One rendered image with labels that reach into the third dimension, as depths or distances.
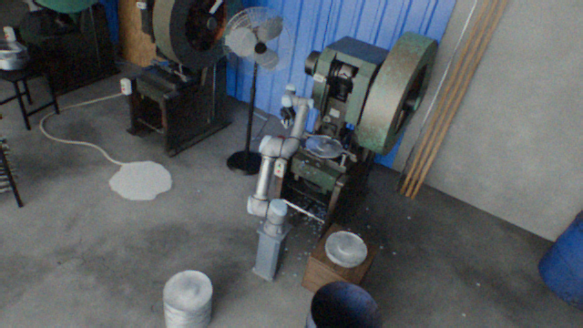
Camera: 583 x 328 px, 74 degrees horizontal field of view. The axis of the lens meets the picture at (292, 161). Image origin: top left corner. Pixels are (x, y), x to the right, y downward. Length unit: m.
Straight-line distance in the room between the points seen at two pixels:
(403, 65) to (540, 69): 1.63
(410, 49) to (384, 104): 0.36
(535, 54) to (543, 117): 0.55
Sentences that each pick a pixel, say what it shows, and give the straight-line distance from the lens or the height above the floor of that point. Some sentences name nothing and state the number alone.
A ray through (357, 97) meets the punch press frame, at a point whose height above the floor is 1.27.
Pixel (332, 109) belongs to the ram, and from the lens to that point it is 2.89.
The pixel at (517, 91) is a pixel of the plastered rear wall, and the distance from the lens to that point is 3.83.
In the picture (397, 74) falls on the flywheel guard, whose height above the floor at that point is 1.59.
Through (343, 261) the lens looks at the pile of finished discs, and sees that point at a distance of 2.74.
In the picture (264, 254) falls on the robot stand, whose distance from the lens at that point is 2.84.
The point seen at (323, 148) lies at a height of 0.79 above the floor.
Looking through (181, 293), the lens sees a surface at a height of 0.29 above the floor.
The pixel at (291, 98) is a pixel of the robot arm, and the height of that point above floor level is 1.19.
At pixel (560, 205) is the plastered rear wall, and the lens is 4.30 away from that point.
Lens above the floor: 2.43
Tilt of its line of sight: 37 degrees down
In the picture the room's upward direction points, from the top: 11 degrees clockwise
